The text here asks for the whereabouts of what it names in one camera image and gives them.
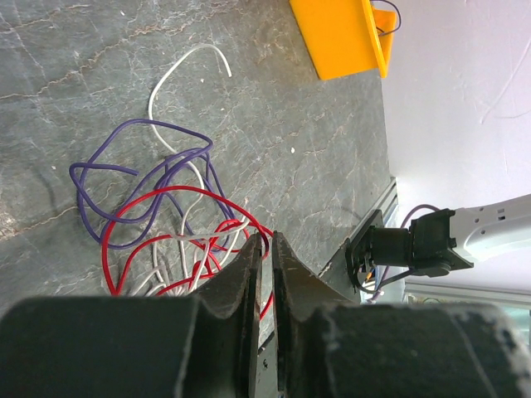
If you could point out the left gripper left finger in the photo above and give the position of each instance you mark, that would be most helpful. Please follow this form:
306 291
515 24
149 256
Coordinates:
200 345

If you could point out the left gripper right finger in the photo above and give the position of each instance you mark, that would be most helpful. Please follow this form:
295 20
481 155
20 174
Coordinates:
328 346

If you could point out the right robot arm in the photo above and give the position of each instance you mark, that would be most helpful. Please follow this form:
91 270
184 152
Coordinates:
439 242

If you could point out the yellow plastic bin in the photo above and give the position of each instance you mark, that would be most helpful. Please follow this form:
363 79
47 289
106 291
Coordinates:
346 37

